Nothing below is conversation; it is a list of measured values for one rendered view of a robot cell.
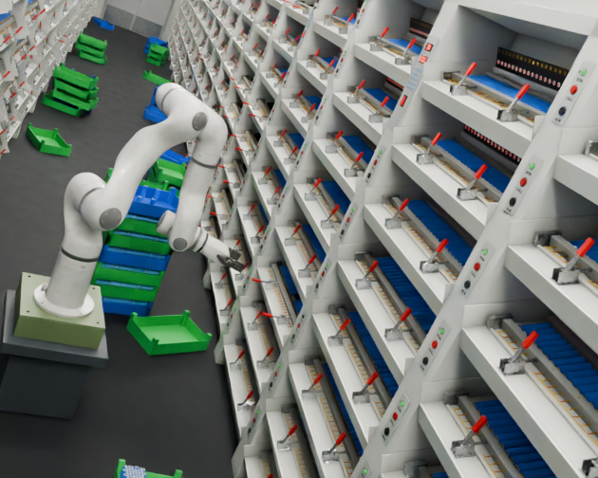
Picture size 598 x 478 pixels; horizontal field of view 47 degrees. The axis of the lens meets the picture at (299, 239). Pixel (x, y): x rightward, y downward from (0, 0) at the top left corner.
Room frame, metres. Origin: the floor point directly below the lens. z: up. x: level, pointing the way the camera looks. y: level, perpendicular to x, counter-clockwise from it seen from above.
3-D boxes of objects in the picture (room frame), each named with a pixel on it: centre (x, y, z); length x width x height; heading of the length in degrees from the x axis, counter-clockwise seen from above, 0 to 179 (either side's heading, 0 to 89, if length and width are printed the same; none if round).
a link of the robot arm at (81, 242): (1.98, 0.63, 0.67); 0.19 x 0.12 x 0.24; 49
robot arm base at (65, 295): (1.96, 0.61, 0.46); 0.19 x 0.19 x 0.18
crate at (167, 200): (2.75, 0.65, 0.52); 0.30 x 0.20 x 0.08; 127
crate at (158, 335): (2.65, 0.34, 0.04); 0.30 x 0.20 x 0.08; 141
